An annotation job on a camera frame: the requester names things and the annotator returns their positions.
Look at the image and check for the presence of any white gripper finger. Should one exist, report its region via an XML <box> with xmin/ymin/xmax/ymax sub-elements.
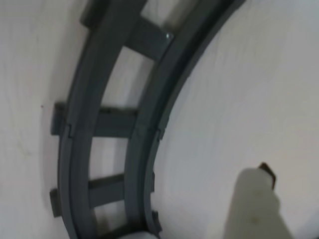
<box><xmin>222</xmin><ymin>162</ymin><xmax>298</xmax><ymax>239</ymax></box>

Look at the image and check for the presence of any grey circular toy rail track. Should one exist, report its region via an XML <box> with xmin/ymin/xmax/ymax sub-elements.
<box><xmin>48</xmin><ymin>0</ymin><xmax>250</xmax><ymax>239</ymax></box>

